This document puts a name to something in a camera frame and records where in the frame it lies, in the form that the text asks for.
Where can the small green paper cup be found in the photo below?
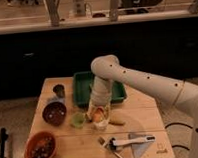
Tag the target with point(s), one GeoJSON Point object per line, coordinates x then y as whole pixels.
{"type": "Point", "coordinates": [78, 120]}

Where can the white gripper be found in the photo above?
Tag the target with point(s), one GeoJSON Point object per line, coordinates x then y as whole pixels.
{"type": "Point", "coordinates": [106, 114]}

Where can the orange apple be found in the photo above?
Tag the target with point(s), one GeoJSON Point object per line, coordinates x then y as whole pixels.
{"type": "Point", "coordinates": [98, 117]}

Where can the black stand at left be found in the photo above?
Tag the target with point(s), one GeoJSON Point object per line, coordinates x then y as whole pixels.
{"type": "Point", "coordinates": [3, 139]}

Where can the yellow potato piece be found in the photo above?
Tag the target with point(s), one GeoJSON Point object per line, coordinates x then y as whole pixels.
{"type": "Point", "coordinates": [115, 120]}

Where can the small dark cup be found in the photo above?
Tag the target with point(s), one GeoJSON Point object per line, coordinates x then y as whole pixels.
{"type": "Point", "coordinates": [59, 91]}

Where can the green plastic tray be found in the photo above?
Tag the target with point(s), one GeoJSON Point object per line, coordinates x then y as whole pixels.
{"type": "Point", "coordinates": [82, 86]}

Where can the white handled kitchen tool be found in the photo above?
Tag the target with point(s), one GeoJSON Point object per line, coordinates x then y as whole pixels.
{"type": "Point", "coordinates": [121, 142]}

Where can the dark brown bowl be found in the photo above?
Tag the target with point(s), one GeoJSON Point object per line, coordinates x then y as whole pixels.
{"type": "Point", "coordinates": [54, 113]}

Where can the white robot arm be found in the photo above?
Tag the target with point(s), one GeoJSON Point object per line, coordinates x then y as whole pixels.
{"type": "Point", "coordinates": [180, 93]}

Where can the orange bowl with food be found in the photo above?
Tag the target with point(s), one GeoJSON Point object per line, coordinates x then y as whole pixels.
{"type": "Point", "coordinates": [41, 145]}

